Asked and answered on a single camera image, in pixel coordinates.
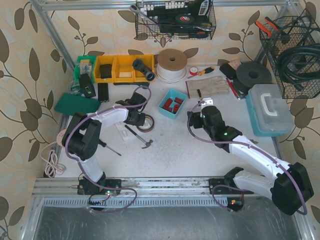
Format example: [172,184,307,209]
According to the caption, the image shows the brown tape roll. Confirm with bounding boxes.
[136,114,155,133]

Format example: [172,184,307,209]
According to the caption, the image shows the black handled hammer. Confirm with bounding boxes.
[124,124,153,149]

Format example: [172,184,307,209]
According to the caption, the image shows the red spring long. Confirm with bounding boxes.
[162,98,173,112]
[173,104,181,114]

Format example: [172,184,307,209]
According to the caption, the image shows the red spring short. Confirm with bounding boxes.
[174,97,184,105]

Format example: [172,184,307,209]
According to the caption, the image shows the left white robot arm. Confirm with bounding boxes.
[61,86,152,195]

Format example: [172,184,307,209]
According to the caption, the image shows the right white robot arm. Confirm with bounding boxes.
[187,97,314,216]

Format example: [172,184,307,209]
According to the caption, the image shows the black yellow screwdriver thin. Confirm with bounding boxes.
[197,89,203,101]

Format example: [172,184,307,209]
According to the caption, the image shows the beige work glove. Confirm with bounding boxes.
[186,76,229,99]

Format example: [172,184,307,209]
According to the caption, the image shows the black orange screwdriver left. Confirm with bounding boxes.
[98,140,122,156]

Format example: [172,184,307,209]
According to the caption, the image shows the red utility knife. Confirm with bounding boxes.
[225,77,246,100]

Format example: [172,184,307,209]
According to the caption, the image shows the teal plastic bin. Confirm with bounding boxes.
[158,88,188,120]

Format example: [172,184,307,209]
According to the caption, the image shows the black aluminium extrusion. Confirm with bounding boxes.
[97,83,109,103]

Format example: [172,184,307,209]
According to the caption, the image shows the yellow triple bin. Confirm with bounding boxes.
[93,54,155,84]

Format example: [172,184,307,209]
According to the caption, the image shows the red white tape roll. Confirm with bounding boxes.
[189,66,198,76]

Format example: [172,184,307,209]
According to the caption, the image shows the grey pipe fitting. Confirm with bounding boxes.
[132,59,155,82]

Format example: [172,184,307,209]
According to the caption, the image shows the black sander block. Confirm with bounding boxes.
[219,63,237,80]

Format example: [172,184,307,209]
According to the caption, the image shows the black foam block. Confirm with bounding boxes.
[99,64,112,79]

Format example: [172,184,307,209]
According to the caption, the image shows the black disc spool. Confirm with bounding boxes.
[233,61,272,94]

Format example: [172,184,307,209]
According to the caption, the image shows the clear teal toolbox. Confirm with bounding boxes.
[245,84,295,137]

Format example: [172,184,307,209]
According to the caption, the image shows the green case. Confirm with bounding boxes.
[54,93,101,116]

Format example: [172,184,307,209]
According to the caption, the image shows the green bin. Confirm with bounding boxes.
[73,56,97,83]

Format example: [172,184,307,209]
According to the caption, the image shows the pink round power strip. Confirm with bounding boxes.
[56,129,66,148]

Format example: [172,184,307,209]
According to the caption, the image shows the black electrical tape roll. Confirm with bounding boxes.
[174,14,195,25]

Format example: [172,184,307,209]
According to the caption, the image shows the white peg base plate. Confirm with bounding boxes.
[115,122,134,142]

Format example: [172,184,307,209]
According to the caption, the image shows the white cable spool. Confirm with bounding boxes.
[156,48,188,84]

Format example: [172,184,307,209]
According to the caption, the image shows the wire basket top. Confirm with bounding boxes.
[129,0,216,42]

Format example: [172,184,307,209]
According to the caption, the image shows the wire basket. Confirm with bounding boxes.
[259,15,320,99]
[129,0,216,42]

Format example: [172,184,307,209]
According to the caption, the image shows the black coiled hose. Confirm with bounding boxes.
[277,14,320,86]

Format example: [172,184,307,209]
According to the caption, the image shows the wire basket right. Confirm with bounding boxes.
[259,15,320,99]

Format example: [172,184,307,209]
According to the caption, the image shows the orange handled pliers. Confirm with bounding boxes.
[254,16,280,38]

